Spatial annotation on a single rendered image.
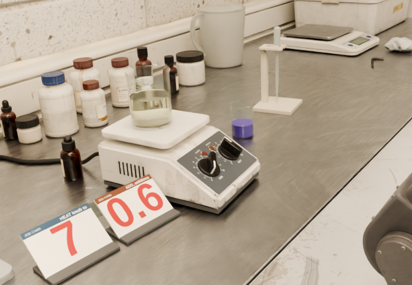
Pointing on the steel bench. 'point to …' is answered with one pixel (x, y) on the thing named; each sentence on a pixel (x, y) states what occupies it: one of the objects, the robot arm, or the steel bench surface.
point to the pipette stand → (270, 104)
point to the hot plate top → (137, 137)
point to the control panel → (229, 176)
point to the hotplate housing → (168, 171)
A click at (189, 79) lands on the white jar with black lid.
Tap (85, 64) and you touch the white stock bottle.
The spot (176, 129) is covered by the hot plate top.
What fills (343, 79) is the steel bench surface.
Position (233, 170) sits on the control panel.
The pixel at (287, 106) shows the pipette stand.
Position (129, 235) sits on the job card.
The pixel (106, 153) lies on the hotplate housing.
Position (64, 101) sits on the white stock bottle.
